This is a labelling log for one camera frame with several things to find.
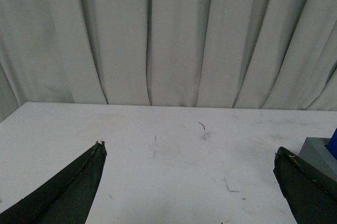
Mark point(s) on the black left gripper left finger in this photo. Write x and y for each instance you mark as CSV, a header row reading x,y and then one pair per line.
x,y
67,197

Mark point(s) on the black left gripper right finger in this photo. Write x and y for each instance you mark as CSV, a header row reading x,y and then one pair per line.
x,y
311,195

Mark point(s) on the blue block part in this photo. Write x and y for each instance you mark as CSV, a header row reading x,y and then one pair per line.
x,y
332,145

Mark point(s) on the gray cube base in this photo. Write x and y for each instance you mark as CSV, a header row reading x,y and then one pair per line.
x,y
315,152

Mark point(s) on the white pleated curtain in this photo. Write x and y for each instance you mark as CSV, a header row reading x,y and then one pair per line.
x,y
252,54

